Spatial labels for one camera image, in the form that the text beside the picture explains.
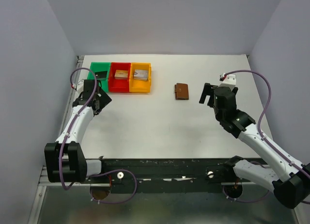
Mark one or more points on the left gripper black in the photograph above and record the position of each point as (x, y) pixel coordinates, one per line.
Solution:
(104, 99)

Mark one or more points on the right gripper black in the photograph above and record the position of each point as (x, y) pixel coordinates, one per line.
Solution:
(208, 89)

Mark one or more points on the brown leather card holder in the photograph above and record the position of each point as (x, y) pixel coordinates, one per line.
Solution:
(181, 91)

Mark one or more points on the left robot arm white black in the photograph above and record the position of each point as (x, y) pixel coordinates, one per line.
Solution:
(75, 168)

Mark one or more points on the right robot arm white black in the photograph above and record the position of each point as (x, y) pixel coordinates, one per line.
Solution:
(287, 178)

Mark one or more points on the tan card stack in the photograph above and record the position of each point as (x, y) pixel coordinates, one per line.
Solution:
(121, 74)

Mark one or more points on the silver card stack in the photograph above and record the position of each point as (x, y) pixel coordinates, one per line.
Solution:
(140, 75)

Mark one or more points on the red plastic bin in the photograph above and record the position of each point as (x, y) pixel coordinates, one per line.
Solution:
(118, 80)

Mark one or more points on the green plastic bin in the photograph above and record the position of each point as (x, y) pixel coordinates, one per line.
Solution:
(101, 66)

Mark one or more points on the orange plastic bin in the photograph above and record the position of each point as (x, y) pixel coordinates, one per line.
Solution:
(138, 86)

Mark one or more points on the left white knob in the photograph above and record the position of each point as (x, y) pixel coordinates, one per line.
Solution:
(120, 175)

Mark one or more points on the white knob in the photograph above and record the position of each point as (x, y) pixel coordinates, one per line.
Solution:
(120, 175)
(210, 174)

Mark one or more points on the right white knob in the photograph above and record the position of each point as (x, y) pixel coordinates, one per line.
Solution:
(210, 174)

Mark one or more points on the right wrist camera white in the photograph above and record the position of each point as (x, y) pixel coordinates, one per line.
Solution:
(228, 81)

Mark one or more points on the aluminium frame rail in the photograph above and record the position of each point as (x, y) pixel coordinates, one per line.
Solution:
(48, 114)

